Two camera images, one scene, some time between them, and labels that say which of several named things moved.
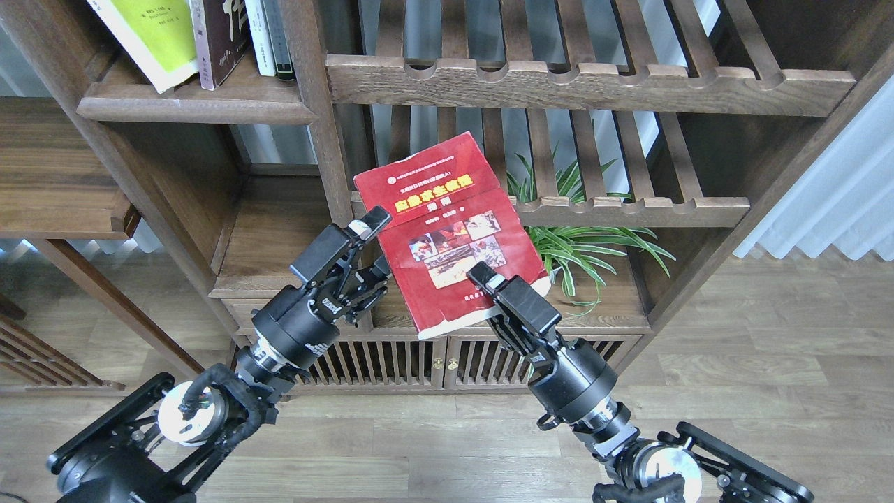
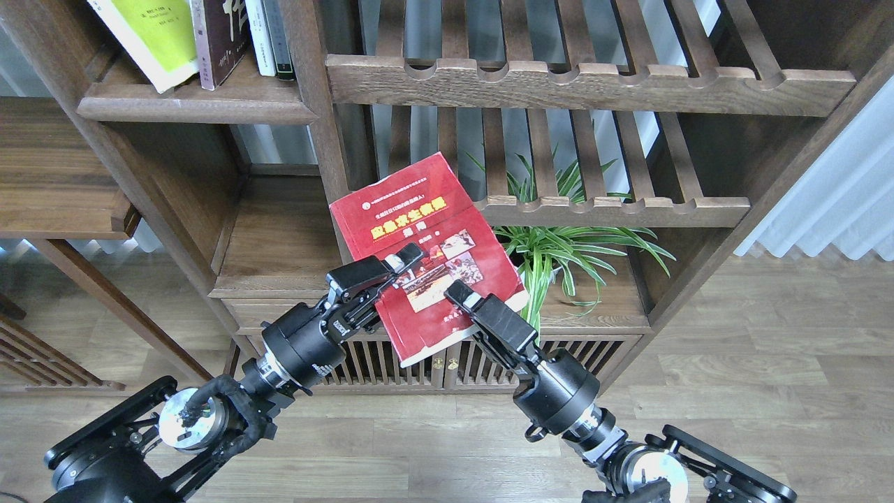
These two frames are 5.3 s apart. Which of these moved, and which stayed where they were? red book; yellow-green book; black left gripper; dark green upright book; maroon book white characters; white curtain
Moved: red book; black left gripper
Stayed: white curtain; maroon book white characters; dark green upright book; yellow-green book
